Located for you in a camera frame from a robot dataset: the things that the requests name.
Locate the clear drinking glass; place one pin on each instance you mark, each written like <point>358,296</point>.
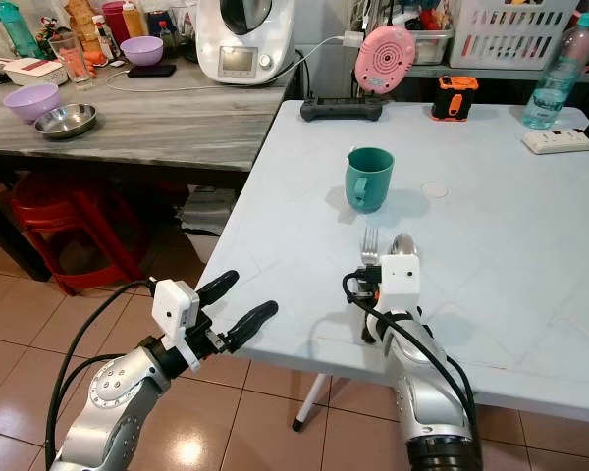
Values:
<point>70,61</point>

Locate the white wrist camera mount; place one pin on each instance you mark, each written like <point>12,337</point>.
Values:
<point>173,307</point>
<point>400,285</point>

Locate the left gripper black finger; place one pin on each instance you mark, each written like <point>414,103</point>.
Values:
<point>220,286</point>
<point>253,323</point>

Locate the clear plastic water bottle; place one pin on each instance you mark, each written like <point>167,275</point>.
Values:
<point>555,83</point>

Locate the orange sauce bottle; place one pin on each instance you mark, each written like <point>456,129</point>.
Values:
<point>133,20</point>

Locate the black handheld controller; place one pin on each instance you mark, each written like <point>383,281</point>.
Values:
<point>341,108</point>

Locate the white plastic basket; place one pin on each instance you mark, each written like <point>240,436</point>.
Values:
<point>515,34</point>

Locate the stainless steel bowl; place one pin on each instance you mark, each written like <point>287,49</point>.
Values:
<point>66,122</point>

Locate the red plastic stool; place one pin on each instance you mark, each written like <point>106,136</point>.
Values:
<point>74,226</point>

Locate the white storage bin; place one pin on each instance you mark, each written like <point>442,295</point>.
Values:
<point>204,221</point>

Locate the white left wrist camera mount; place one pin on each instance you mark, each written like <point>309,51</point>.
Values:
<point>173,307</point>

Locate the pink round fan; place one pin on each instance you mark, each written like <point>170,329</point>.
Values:
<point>386,59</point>

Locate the orange and black device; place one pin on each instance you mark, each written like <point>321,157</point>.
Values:
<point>455,98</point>

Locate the teal drinking bottle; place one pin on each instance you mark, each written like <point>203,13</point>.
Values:
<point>19,29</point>

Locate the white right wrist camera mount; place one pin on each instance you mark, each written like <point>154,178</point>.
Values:
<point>400,285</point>

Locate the black smartphone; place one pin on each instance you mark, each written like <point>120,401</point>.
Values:
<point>152,71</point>

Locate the teal plastic mug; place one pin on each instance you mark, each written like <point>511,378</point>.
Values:
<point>371,182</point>

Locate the white table leg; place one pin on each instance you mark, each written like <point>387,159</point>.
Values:
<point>309,402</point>

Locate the silver metal spoon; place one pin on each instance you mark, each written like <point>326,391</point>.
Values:
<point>403,246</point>

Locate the red lidded jar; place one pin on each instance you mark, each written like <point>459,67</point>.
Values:
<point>114,20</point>

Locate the large purple plastic bowl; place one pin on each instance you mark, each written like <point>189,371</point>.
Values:
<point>31,101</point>

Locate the silver metal fork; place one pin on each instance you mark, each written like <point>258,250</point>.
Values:
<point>370,248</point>

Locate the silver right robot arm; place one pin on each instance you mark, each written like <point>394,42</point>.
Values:
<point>427,388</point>

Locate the white power strip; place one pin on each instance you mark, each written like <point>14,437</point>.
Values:
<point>564,142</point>

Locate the white kitchen food processor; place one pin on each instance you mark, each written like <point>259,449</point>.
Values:
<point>245,49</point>

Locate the small purple plastic bowl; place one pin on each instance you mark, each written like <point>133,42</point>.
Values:
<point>141,50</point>

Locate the clear plastic container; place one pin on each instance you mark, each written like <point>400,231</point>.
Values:
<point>432,46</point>

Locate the white lidded food box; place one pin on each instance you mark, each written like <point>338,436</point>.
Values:
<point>31,71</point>

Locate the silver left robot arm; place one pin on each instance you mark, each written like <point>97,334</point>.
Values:
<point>116,400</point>

